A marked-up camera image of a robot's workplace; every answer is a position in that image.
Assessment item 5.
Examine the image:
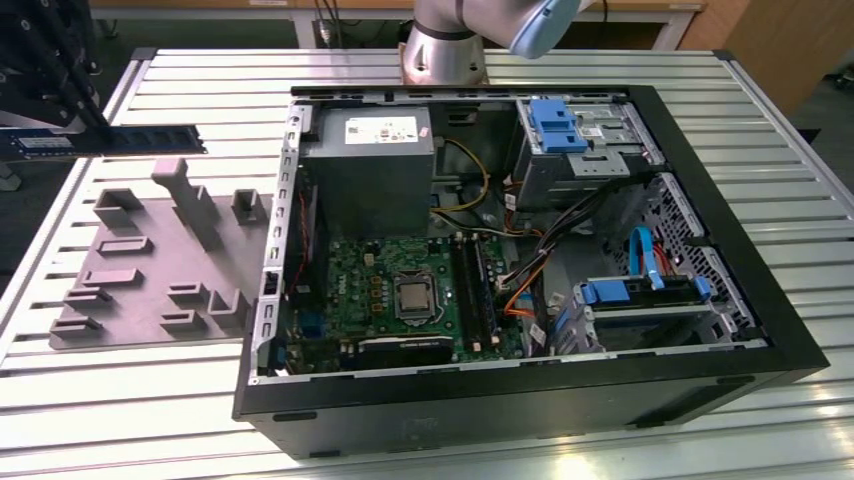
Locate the coloured power wire bundle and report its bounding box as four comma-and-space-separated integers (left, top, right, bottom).
497, 247, 560, 294

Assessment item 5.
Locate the black PC case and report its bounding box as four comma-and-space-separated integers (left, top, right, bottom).
230, 83, 833, 459

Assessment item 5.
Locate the metal disk bay cage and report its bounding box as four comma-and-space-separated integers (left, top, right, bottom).
546, 279, 769, 359

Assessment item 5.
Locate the silver CPU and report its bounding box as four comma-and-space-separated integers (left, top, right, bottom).
398, 283, 436, 312

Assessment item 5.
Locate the blue flat wire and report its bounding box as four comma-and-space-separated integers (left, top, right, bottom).
628, 225, 668, 291

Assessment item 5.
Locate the black flat cable bundle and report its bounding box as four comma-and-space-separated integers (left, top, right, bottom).
530, 177, 653, 254

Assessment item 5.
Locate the blue RAM stick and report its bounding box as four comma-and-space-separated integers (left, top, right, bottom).
0, 124, 210, 162

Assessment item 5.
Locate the metal drive cage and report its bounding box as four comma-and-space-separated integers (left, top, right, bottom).
513, 97, 669, 211

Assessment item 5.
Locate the blue plastic drive bracket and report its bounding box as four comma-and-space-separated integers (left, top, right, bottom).
526, 98, 593, 154

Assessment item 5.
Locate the grey power supply unit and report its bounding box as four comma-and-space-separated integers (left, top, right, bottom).
297, 104, 440, 236

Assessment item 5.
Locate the red flat wire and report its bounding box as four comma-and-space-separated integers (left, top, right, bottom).
653, 242, 680, 279

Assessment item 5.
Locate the black hanging cable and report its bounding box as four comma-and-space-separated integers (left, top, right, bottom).
313, 0, 340, 46

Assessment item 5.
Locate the yellow black wire bundle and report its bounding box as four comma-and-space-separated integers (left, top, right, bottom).
430, 138, 536, 239

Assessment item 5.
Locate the blue expansion slot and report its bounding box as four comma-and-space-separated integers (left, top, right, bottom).
301, 310, 329, 342

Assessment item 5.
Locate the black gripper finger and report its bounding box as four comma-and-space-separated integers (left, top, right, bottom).
0, 0, 81, 129
30, 0, 114, 151

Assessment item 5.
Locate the green motherboard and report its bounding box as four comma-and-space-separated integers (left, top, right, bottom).
324, 232, 529, 371

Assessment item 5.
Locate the black graphics card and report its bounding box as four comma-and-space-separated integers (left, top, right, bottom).
338, 333, 457, 372

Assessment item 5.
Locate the metal socket cover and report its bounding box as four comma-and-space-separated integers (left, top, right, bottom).
389, 268, 448, 327

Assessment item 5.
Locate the hard disk in blue carrier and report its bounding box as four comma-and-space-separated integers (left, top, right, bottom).
577, 276, 712, 307

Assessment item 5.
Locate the grey parts rack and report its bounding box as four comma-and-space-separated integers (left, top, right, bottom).
47, 157, 277, 351

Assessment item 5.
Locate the wooden cabinet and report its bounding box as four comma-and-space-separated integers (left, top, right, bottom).
679, 0, 854, 117

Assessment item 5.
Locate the orange wire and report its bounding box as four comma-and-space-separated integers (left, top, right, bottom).
502, 279, 546, 319

